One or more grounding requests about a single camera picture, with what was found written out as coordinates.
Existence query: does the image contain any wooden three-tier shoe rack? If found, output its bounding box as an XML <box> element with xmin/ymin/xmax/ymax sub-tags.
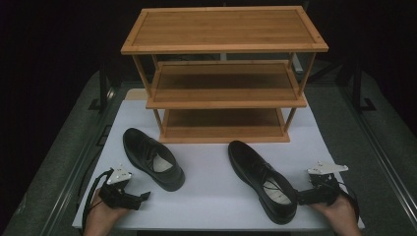
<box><xmin>120</xmin><ymin>5</ymin><xmax>329</xmax><ymax>145</ymax></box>

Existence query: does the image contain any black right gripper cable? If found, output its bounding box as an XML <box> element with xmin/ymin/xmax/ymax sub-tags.
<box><xmin>337</xmin><ymin>181</ymin><xmax>361</xmax><ymax>227</ymax></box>

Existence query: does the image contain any person's left hand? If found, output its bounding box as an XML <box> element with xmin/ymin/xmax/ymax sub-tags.
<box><xmin>83</xmin><ymin>188</ymin><xmax>130</xmax><ymax>236</ymax></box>

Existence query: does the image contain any black metal stand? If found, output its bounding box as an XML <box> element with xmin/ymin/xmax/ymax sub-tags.
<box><xmin>351</xmin><ymin>60</ymin><xmax>379</xmax><ymax>115</ymax></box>
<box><xmin>88</xmin><ymin>60</ymin><xmax>116</xmax><ymax>115</ymax></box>

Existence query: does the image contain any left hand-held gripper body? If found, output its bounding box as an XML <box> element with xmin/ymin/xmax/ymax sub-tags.
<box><xmin>97</xmin><ymin>163</ymin><xmax>143</xmax><ymax>211</ymax></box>

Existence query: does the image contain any person's right hand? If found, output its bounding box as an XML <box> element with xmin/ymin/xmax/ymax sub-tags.
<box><xmin>309</xmin><ymin>194</ymin><xmax>362</xmax><ymax>236</ymax></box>

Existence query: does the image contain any white bar behind rack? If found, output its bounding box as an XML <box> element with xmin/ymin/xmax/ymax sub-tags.
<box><xmin>292</xmin><ymin>53</ymin><xmax>305</xmax><ymax>74</ymax></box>

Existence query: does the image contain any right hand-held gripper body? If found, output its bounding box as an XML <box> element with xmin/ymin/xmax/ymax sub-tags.
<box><xmin>308</xmin><ymin>159</ymin><xmax>349</xmax><ymax>207</ymax></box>

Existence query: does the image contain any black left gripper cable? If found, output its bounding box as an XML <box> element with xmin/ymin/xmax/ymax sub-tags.
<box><xmin>81</xmin><ymin>167</ymin><xmax>115</xmax><ymax>232</ymax></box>

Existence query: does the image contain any black leather shoe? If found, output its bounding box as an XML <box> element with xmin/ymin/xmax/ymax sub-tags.
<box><xmin>227</xmin><ymin>140</ymin><xmax>299</xmax><ymax>226</ymax></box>
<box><xmin>122</xmin><ymin>127</ymin><xmax>186</xmax><ymax>193</ymax></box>

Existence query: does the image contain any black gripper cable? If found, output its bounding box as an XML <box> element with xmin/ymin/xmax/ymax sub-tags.
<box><xmin>81</xmin><ymin>167</ymin><xmax>115</xmax><ymax>232</ymax></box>
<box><xmin>337</xmin><ymin>181</ymin><xmax>361</xmax><ymax>227</ymax></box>

